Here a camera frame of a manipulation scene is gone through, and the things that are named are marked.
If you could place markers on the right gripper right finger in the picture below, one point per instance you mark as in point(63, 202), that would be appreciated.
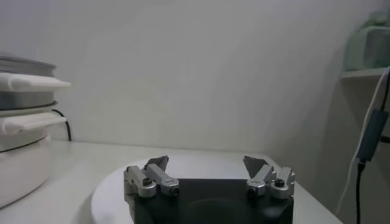
point(266, 178)

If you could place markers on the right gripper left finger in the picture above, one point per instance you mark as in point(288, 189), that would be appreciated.
point(161, 179)

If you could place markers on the steel steamer basket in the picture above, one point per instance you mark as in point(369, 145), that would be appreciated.
point(24, 99)

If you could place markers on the white oval plate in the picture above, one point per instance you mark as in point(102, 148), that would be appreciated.
point(109, 198)

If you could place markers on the beige desk with shelf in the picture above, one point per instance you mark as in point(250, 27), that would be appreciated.
point(344, 121)

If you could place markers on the cream electric cooker base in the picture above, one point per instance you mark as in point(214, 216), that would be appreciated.
point(21, 170)

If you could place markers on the pale green container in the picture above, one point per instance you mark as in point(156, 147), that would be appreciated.
point(368, 45)

